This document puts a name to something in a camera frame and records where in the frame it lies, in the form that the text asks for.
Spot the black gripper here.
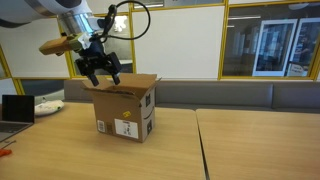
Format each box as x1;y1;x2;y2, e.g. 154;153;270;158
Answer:
78;41;123;88

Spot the brown cardboard shipping box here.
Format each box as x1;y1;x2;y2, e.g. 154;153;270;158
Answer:
81;73;163;144

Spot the yellow framed glass window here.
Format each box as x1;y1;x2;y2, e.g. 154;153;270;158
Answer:
63;13;137;79

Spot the white rounded object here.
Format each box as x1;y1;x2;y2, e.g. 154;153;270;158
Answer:
34;99;65;117

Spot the black laptop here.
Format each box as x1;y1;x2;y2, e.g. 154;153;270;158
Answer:
0;94;36;143

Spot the wide yellow framed transom window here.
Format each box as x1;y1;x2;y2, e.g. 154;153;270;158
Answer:
129;0;229;13

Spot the grey upholstered bench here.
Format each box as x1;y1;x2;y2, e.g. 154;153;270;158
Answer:
19;78;320;115

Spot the yellow framed window with doors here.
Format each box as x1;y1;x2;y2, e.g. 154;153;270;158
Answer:
218;1;320;81

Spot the person behind window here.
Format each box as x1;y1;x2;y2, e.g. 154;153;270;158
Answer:
294;35;313;64

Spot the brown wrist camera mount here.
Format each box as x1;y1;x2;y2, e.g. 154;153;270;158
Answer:
38;32;92;57

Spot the orange handled metal screwdriver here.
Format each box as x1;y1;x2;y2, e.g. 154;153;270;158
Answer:
0;139;17;159

